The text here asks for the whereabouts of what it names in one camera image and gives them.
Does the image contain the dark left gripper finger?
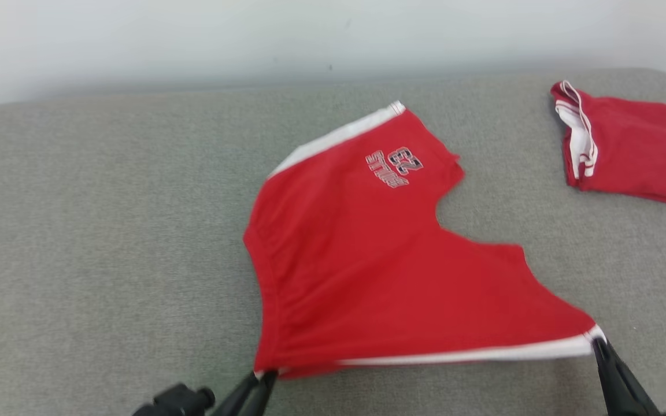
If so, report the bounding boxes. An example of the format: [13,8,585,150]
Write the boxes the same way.
[240,370,279,416]
[210,372,260,416]

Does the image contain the red shorts white side panels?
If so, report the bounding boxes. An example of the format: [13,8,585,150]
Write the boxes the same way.
[243,101,607,381]

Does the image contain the red jersey shirt white stripes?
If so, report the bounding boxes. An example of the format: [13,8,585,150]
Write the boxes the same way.
[550,80,666,213]

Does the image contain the grey fabric sofa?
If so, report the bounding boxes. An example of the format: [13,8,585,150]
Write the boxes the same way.
[0,68,666,416]

